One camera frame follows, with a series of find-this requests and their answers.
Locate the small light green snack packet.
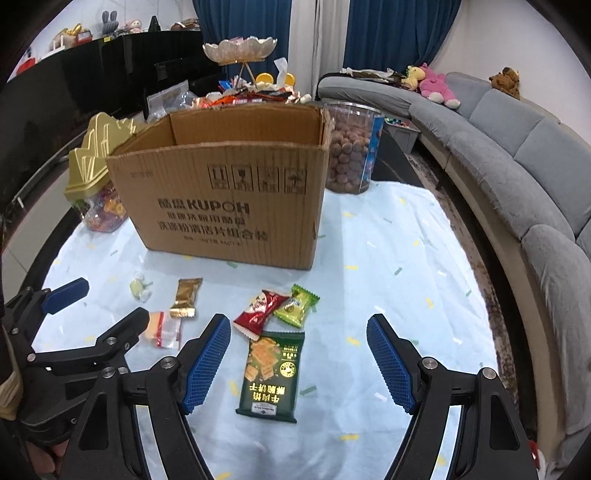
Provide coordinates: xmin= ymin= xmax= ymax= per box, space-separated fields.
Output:
xmin=273 ymin=284 xmax=321 ymax=328

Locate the orange and white snack packet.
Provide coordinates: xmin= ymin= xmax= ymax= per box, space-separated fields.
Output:
xmin=142 ymin=311 xmax=182 ymax=350

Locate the white sheer curtain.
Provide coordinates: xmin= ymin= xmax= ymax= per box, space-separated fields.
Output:
xmin=288 ymin=0 xmax=349 ymax=100

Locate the light blue confetti tablecloth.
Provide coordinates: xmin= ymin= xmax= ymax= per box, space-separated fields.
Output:
xmin=34 ymin=178 xmax=504 ymax=480

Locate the blue curtain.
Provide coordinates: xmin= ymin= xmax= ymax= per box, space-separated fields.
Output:
xmin=191 ymin=0 xmax=294 ymax=77
xmin=344 ymin=0 xmax=462 ymax=77

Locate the yellow chair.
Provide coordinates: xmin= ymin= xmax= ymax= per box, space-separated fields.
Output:
xmin=256 ymin=71 xmax=296 ymax=88

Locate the grey storage bin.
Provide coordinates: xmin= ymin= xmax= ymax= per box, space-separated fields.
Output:
xmin=383 ymin=117 xmax=422 ymax=153

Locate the red snack packet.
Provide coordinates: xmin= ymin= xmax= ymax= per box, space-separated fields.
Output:
xmin=232 ymin=289 xmax=289 ymax=336

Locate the person's left hand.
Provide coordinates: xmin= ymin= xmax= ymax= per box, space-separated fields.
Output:
xmin=25 ymin=440 xmax=72 ymax=480

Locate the black marble coffee table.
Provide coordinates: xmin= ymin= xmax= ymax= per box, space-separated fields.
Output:
xmin=369 ymin=134 xmax=435 ymax=190

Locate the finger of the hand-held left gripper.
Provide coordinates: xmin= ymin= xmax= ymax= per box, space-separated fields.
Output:
xmin=4 ymin=277 xmax=90 ymax=332
xmin=28 ymin=307 xmax=151 ymax=373

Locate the brown cardboard box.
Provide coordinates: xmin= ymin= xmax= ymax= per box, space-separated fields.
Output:
xmin=105 ymin=102 xmax=334 ymax=272

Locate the clear bag of peanuts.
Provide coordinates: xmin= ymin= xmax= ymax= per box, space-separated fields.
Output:
xmin=147 ymin=80 xmax=204 ymax=124

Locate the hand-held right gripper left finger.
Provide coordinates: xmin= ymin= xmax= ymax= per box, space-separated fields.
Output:
xmin=60 ymin=313 xmax=232 ymax=480

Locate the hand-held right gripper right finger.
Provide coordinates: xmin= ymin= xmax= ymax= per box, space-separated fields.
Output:
xmin=366 ymin=314 xmax=532 ymax=480

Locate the gold-lidded clear candy container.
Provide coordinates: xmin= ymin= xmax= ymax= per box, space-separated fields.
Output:
xmin=64 ymin=113 xmax=146 ymax=233

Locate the gold and white bag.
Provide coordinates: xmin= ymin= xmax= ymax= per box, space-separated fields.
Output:
xmin=59 ymin=23 xmax=90 ymax=47

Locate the black television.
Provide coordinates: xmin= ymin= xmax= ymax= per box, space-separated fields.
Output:
xmin=0 ymin=39 xmax=153 ymax=204

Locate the paper clutter on tray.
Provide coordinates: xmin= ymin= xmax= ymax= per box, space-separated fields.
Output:
xmin=342 ymin=67 xmax=407 ymax=86

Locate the gold snack packet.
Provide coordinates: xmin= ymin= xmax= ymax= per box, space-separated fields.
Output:
xmin=168 ymin=278 xmax=204 ymax=319

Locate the patterned grey rug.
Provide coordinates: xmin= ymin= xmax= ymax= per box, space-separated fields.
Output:
xmin=406 ymin=148 xmax=513 ymax=370

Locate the dark green biscuit packet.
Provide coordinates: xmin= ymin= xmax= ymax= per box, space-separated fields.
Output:
xmin=235 ymin=330 xmax=305 ymax=424

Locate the black piano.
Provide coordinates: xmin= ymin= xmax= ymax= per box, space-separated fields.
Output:
xmin=99 ymin=28 xmax=222 ymax=121

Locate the brown plush bear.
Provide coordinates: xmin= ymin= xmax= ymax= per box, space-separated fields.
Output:
xmin=489 ymin=67 xmax=522 ymax=100

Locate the pale green candy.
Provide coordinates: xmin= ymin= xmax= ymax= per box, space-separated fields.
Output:
xmin=130 ymin=272 xmax=153 ymax=303

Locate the grey sectional sofa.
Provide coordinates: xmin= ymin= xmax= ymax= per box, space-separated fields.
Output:
xmin=316 ymin=71 xmax=591 ymax=472

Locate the white two-tier lotus bowl stand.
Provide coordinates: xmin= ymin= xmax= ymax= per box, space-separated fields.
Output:
xmin=203 ymin=37 xmax=315 ymax=107

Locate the pink plush toy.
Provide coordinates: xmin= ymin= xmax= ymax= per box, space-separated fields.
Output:
xmin=418 ymin=64 xmax=460 ymax=109

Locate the clear plastic nut jar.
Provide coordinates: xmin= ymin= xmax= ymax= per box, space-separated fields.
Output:
xmin=323 ymin=102 xmax=385 ymax=195

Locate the yellow plush toy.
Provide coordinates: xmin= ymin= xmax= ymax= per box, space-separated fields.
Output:
xmin=401 ymin=65 xmax=424 ymax=90

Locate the large pile of bowl snacks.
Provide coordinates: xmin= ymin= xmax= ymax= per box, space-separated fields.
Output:
xmin=196 ymin=78 xmax=315 ymax=109

